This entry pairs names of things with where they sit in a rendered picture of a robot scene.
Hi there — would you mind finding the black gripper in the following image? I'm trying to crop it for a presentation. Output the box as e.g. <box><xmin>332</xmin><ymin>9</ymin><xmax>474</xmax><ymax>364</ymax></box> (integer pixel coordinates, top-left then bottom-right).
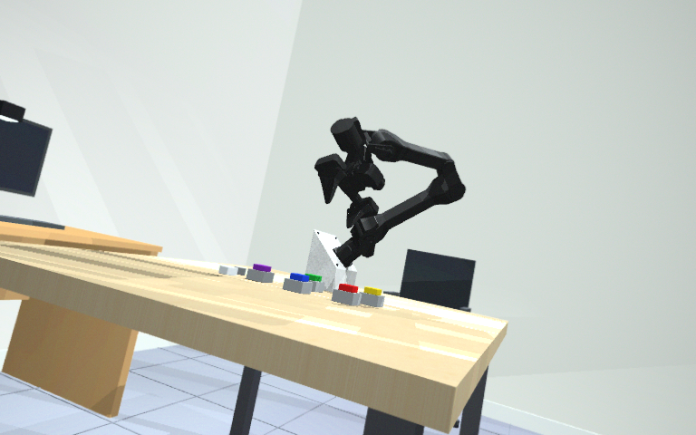
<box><xmin>314</xmin><ymin>153</ymin><xmax>379</xmax><ymax>228</ymax></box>

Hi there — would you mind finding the red button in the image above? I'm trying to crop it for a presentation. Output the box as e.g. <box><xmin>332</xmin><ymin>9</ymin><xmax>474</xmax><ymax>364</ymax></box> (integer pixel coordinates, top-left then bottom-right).
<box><xmin>331</xmin><ymin>284</ymin><xmax>362</xmax><ymax>305</ymax></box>

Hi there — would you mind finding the purple button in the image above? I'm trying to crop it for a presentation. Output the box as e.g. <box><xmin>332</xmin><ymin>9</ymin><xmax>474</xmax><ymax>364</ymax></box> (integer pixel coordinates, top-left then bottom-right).
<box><xmin>246</xmin><ymin>264</ymin><xmax>275</xmax><ymax>283</ymax></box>

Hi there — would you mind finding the blue button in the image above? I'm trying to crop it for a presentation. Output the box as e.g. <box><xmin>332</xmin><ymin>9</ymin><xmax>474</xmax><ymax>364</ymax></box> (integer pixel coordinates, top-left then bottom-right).
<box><xmin>283</xmin><ymin>273</ymin><xmax>313</xmax><ymax>294</ymax></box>

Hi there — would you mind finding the yellow button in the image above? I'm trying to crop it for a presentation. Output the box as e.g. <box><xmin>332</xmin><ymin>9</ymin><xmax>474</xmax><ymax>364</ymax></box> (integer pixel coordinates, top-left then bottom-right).
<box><xmin>359</xmin><ymin>286</ymin><xmax>385</xmax><ymax>307</ymax></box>

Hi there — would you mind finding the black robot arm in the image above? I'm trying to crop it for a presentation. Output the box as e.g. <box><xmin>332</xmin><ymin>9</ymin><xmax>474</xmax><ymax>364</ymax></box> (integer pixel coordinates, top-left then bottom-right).
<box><xmin>331</xmin><ymin>117</ymin><xmax>466</xmax><ymax>267</ymax></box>

